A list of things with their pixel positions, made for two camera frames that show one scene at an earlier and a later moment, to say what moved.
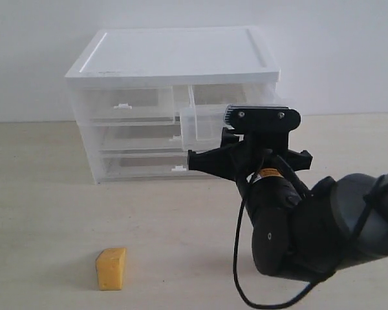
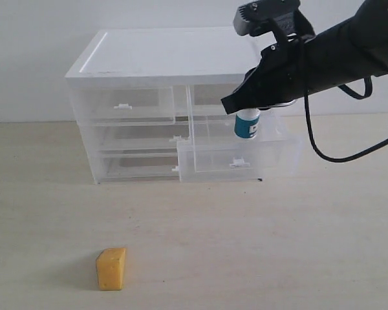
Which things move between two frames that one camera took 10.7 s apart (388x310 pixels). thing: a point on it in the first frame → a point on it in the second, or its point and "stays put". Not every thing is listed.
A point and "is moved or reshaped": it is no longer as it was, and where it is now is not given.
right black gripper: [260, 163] → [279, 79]
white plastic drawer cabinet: [147, 96] stays put
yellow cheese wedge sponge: [110, 267] stays put
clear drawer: [203, 123] is moved or reshaped
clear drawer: [122, 106] stays put
